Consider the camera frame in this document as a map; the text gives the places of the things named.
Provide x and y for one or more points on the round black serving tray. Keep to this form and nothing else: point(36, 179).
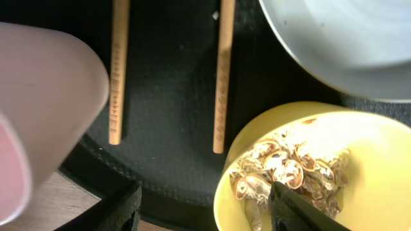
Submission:
point(169, 106)

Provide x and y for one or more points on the yellow plastic bowl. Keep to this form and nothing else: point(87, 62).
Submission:
point(378, 194)

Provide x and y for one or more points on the grey round plate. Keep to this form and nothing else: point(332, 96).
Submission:
point(360, 47)

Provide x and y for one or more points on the pink plastic cup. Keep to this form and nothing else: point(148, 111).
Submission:
point(53, 86)

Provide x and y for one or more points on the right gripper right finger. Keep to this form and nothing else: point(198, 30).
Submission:
point(290, 212)

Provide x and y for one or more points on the wooden chopstick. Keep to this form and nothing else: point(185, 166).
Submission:
point(120, 25)
point(227, 12)

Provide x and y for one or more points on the nut shell food scraps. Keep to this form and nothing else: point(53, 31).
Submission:
point(298, 157)

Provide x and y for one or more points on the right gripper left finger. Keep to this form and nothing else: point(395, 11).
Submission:
point(119, 212)

